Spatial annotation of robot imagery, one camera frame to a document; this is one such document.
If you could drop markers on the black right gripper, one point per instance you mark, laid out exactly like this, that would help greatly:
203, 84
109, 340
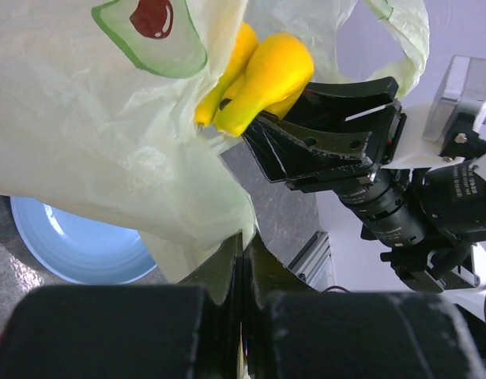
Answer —
301, 152

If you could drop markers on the blue plate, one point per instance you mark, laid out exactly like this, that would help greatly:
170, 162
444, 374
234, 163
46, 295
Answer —
77, 249

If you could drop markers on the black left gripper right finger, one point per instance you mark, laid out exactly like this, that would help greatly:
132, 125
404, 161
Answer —
294, 331

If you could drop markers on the single yellow banana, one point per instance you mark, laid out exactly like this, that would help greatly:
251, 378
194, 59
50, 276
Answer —
277, 73

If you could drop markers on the aluminium corner frame post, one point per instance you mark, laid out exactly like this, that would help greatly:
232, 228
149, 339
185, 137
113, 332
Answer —
313, 263

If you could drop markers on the yellow banana bunch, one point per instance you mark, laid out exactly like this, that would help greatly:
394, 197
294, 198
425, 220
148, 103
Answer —
245, 44

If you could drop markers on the green avocado print plastic bag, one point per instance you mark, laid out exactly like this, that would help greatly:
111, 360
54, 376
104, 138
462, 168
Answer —
98, 120

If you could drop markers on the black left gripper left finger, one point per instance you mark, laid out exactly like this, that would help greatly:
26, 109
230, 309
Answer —
184, 330

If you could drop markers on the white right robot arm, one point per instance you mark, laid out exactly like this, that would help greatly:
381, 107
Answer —
426, 203

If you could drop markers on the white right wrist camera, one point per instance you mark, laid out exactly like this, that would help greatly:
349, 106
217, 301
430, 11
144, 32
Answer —
462, 90

